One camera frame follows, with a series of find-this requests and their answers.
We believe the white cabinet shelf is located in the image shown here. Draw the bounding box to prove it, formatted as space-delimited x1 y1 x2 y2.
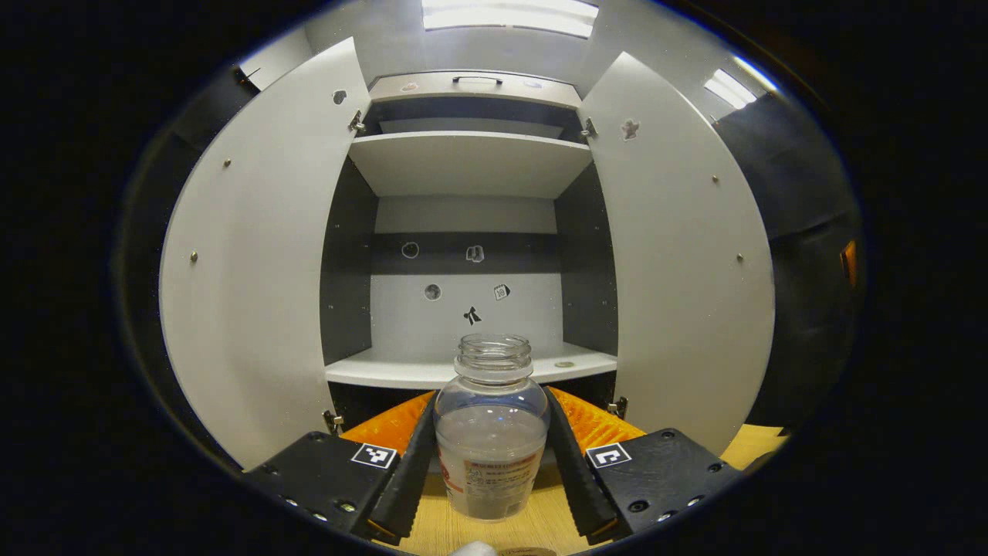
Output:
347 131 594 199
324 342 618 391

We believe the white cabinet drawer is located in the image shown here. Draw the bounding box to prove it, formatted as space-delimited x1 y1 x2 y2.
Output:
369 71 582 109

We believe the clear plastic bottle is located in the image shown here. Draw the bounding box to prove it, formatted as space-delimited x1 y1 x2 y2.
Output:
432 334 551 524

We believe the white cabinet door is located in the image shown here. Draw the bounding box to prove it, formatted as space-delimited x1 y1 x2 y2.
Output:
577 51 777 456
158 37 373 472

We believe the black backdrop cloth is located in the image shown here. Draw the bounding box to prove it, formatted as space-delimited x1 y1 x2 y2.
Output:
116 66 864 464

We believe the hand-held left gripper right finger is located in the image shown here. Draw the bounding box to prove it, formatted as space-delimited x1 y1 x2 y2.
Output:
543 386 746 545

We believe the rectangular ceiling light panel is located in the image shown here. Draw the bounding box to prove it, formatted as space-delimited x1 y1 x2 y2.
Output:
421 0 600 39
704 68 759 110

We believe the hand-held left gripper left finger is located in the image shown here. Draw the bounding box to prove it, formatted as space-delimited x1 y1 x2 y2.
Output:
243 390 438 547

